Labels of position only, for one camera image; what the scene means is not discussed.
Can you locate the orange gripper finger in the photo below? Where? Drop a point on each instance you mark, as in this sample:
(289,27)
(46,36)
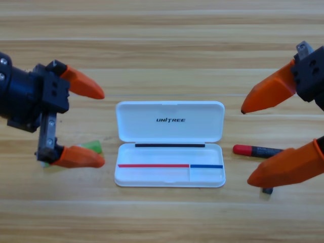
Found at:
(288,167)

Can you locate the red and black pen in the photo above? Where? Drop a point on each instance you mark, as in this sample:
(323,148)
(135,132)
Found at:
(243,150)

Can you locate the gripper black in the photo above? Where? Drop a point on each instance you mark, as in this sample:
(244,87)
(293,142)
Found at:
(310,76)
(54,93)

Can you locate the white plastic pencil case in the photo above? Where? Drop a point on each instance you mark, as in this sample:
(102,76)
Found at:
(169,126)

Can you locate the black eraser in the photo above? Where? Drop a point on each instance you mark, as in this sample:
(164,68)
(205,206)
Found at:
(267,191)

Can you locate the green highlighter marker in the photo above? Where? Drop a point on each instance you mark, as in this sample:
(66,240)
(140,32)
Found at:
(92,146)

